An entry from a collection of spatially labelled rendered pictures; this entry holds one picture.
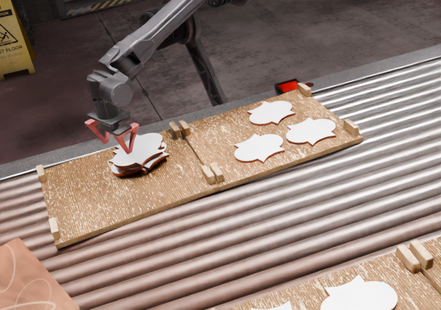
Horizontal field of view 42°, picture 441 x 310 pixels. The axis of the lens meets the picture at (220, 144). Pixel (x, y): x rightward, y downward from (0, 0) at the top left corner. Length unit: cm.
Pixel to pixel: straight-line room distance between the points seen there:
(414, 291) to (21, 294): 72
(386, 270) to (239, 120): 71
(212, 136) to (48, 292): 72
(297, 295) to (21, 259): 54
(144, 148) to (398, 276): 74
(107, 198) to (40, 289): 42
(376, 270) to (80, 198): 76
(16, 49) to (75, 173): 341
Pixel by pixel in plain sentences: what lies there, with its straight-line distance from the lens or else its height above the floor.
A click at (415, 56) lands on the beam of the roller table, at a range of 206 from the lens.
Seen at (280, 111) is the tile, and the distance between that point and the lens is 170.
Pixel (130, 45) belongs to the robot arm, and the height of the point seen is 128.
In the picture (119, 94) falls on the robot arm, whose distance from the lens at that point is 134.
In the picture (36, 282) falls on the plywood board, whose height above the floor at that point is 104.
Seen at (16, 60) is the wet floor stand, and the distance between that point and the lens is 500.
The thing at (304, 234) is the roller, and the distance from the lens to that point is 130.
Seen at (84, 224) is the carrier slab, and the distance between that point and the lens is 143.
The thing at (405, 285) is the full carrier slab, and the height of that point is 94.
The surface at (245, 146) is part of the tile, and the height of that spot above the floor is 94.
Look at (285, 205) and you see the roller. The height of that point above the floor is 92.
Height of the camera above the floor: 177
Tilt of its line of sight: 32 degrees down
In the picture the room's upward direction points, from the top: 10 degrees counter-clockwise
